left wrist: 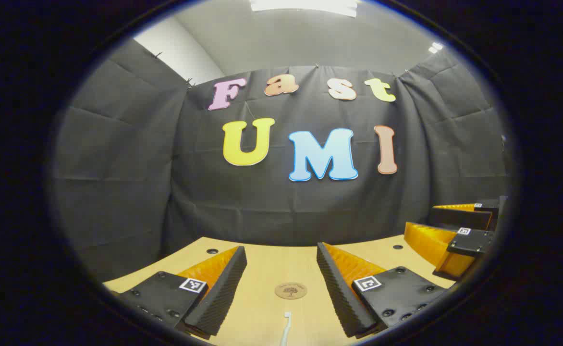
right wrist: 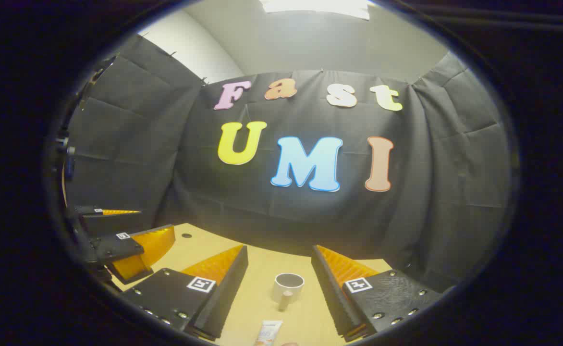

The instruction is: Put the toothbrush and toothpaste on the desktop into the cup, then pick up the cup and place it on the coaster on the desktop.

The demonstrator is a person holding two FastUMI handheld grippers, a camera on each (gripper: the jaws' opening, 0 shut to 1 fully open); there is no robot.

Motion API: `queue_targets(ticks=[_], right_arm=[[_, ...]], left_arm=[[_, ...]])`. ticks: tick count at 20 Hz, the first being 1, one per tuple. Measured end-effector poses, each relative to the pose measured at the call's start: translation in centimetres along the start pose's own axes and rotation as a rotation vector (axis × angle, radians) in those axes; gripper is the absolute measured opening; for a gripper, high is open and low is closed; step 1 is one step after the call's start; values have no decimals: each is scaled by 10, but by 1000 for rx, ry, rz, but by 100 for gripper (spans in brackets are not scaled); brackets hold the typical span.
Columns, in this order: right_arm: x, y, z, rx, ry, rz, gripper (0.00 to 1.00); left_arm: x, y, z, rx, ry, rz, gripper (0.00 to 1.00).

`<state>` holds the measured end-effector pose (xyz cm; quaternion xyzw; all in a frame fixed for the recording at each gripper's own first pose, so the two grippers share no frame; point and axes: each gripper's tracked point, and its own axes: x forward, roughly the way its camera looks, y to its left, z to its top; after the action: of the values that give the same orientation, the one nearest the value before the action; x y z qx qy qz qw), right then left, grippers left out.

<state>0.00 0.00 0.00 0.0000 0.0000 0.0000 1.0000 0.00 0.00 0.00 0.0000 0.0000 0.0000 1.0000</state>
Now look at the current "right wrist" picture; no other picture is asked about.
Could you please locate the white toothpaste tube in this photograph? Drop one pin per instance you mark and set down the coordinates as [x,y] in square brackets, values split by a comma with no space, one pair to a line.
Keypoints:
[269,332]

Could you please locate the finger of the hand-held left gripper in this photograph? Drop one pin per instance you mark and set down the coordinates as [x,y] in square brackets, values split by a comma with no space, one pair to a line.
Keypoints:
[118,247]
[89,211]

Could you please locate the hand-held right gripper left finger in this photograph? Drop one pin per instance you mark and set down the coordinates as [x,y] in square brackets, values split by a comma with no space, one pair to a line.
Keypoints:
[228,288]

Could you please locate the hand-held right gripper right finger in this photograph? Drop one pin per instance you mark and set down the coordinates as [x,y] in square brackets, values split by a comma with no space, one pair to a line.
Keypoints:
[327,288]

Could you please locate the ceiling light panel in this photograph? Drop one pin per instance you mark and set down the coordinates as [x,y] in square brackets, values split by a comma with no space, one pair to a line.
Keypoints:
[315,7]

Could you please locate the wooden desktop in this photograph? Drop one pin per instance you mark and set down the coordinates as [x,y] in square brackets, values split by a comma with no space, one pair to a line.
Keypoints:
[267,269]

